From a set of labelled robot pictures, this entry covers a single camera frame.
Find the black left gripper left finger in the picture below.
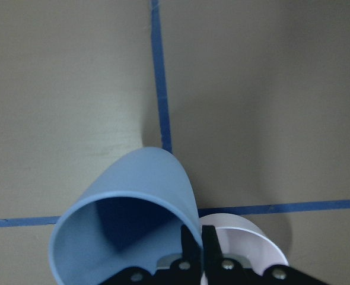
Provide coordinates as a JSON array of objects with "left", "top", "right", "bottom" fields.
[{"left": 101, "top": 225, "right": 202, "bottom": 284}]

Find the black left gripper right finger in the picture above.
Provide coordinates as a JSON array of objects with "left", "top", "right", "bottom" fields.
[{"left": 202, "top": 225, "right": 325, "bottom": 285}]

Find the blue cup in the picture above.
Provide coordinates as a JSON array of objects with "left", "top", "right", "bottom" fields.
[{"left": 48, "top": 147, "right": 202, "bottom": 284}]

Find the pink bowl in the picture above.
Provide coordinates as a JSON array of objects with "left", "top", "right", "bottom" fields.
[{"left": 199, "top": 213, "right": 289, "bottom": 284}]

